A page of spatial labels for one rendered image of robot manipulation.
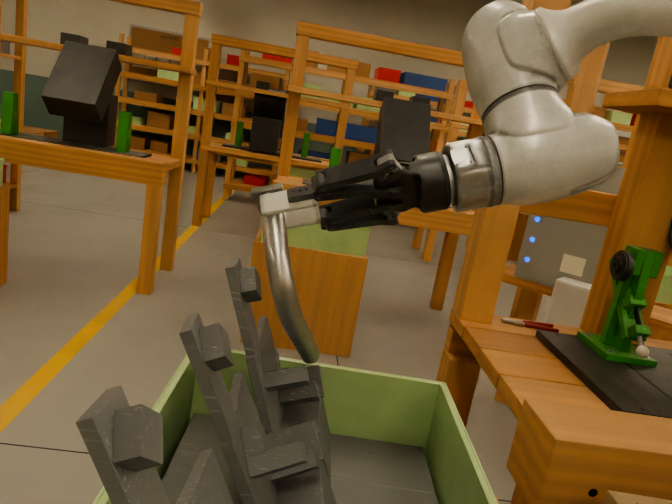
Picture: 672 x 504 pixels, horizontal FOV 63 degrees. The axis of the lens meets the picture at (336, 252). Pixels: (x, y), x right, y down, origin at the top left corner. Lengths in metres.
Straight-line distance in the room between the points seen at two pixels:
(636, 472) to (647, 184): 0.80
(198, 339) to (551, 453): 0.68
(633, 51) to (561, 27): 12.08
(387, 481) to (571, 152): 0.52
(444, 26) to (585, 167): 10.82
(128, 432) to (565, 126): 0.57
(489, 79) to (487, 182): 0.15
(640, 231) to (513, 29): 0.98
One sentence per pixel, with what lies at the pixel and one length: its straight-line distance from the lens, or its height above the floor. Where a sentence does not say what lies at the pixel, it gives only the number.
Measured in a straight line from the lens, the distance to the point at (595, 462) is 1.07.
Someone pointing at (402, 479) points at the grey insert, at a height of 0.85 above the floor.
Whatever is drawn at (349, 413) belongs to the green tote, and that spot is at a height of 0.88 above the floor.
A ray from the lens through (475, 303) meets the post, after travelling 1.54.
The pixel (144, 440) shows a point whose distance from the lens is 0.40.
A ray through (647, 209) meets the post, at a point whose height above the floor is 1.26.
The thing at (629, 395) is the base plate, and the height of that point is 0.90.
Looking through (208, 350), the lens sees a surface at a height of 1.12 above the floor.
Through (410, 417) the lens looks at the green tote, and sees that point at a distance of 0.95.
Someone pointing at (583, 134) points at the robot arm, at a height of 1.37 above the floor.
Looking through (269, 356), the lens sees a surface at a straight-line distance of 0.75.
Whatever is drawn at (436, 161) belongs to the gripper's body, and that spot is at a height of 1.31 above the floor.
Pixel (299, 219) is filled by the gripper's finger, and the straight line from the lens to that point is 0.72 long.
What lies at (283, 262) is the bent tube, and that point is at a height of 1.17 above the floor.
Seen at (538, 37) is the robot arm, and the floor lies 1.48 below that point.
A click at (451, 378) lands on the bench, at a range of 1.61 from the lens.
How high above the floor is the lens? 1.34
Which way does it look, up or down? 13 degrees down
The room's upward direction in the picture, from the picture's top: 10 degrees clockwise
